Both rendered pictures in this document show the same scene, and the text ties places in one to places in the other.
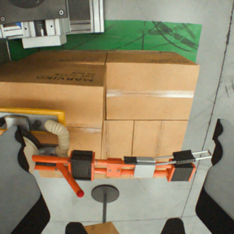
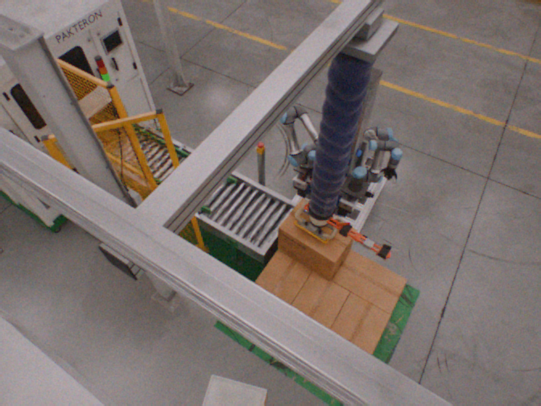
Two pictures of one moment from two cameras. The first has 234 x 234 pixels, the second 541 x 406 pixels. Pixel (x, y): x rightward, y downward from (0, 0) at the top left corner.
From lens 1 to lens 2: 3.14 m
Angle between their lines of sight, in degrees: 61
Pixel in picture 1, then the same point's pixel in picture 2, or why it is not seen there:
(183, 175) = (385, 252)
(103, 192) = not seen: outside the picture
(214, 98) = (423, 365)
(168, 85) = (382, 280)
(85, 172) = (346, 230)
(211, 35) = (427, 303)
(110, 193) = not seen: outside the picture
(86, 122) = (341, 239)
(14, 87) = not seen: hidden behind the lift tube
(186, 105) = (392, 301)
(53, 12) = (358, 196)
